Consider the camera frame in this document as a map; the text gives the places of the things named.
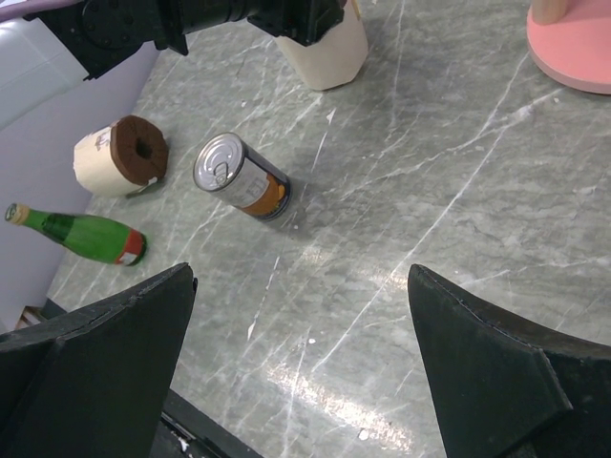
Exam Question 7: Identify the pink three-tier wooden shelf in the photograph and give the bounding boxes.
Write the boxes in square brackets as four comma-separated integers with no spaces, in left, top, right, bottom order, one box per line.
[526,0,610,95]

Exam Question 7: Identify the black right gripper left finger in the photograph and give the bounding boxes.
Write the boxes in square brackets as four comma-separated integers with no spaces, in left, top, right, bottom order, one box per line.
[1,263,197,457]

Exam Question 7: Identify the metal food tin can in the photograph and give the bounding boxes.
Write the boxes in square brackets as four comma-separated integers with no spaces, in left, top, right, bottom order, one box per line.
[193,133,292,220]

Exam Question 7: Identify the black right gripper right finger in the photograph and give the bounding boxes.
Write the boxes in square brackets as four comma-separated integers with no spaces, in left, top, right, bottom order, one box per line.
[408,264,610,457]

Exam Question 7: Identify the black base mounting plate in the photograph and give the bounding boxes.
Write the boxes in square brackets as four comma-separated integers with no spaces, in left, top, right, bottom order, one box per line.
[149,389,262,458]

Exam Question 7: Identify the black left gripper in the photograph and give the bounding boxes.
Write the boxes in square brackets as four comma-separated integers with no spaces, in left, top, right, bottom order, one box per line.
[247,0,345,47]

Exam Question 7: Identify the green glass bottle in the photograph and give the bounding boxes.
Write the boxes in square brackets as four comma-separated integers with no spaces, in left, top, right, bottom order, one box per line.
[5,203,148,266]

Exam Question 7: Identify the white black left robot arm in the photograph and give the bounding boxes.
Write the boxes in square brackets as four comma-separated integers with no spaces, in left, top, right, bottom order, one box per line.
[1,1,346,126]

